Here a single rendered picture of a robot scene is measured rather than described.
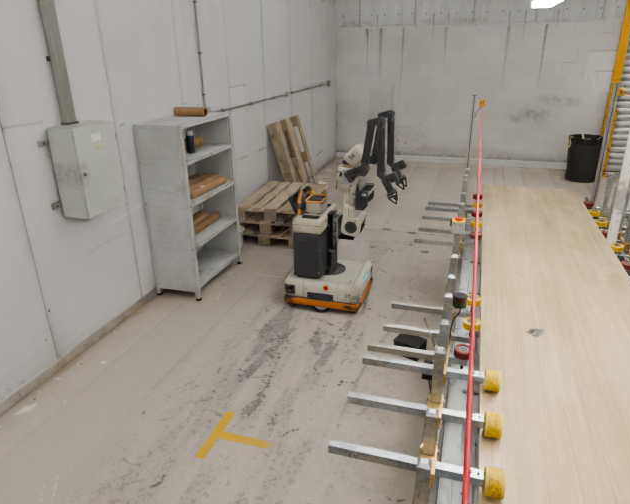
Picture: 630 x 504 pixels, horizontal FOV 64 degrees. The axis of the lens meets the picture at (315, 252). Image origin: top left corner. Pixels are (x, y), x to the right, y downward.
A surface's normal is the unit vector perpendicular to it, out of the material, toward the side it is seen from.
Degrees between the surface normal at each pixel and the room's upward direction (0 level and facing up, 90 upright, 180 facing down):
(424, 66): 90
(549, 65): 90
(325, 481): 0
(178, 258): 90
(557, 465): 0
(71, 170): 90
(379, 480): 0
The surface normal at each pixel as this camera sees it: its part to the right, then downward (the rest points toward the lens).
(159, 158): -0.29, 0.37
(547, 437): -0.01, -0.93
